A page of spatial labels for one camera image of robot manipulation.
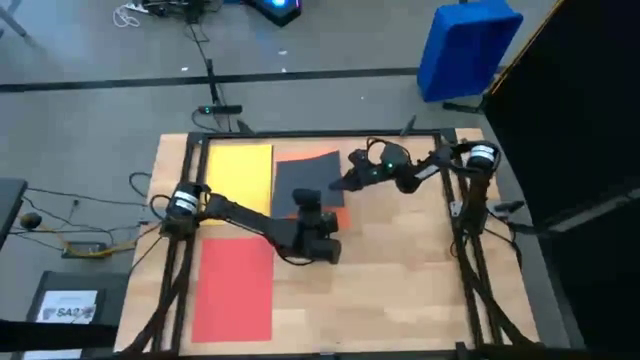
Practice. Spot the black round object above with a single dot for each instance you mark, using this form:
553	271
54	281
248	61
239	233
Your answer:
31	220

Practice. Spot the black desk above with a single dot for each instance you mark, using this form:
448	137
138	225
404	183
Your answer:
9	205

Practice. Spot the black case white label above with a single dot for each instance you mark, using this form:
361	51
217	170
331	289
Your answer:
110	300

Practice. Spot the black paper sheet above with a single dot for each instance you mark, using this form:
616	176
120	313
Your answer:
305	175

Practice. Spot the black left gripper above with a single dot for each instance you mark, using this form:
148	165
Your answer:
320	225

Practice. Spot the red paper sheet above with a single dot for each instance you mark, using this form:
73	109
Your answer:
232	295

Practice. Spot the black power strip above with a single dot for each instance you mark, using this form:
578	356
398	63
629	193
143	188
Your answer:
220	109

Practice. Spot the black device blue light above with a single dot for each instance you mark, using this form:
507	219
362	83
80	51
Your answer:
277	12

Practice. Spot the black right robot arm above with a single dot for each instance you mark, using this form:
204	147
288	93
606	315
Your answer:
440	160

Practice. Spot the yellow paper sheet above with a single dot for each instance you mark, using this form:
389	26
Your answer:
240	170

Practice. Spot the black metal table frame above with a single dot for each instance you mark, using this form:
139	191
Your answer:
325	134

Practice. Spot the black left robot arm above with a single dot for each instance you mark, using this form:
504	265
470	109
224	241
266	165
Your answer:
250	220

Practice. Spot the black electronics pile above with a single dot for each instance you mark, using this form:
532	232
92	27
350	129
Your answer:
170	7

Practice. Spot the small black clamp mount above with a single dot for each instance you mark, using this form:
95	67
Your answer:
507	206

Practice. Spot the blue plastic bin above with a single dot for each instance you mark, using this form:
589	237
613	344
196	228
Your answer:
465	50

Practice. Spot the black horizontal bar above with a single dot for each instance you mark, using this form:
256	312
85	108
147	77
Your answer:
50	335

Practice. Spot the black partition panel yellow edge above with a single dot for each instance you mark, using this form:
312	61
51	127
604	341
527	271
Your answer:
590	100

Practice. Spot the black floor outlet box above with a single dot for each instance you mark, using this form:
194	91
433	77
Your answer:
85	250

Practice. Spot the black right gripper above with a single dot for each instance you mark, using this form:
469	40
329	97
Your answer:
365	167

